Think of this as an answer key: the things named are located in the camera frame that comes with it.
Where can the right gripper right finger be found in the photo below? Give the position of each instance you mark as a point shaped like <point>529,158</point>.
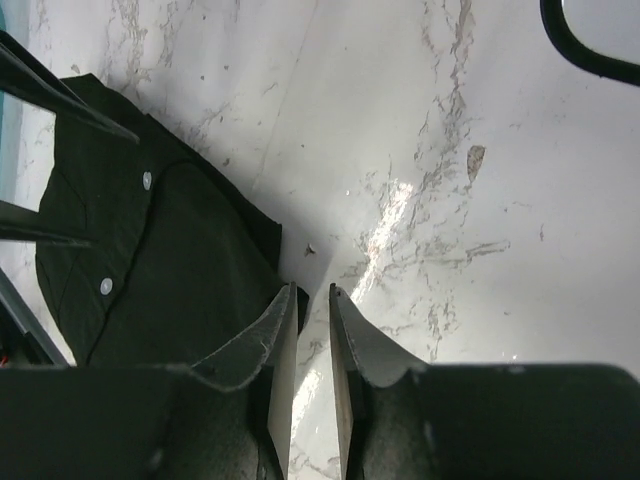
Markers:
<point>400,417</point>

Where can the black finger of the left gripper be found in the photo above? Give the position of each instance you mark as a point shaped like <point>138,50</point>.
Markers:
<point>27,79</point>

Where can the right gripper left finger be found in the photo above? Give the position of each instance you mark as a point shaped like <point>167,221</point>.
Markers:
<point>226,417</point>

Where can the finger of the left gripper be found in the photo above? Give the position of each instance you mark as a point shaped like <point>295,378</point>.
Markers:
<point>23,225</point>

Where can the black long sleeve shirt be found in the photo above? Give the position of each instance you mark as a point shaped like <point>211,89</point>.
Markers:
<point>180,260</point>

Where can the teal transparent plastic bin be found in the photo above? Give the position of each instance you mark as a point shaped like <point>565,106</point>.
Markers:
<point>15,21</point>

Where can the white dry-erase board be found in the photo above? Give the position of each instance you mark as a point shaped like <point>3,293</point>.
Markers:
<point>600,37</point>

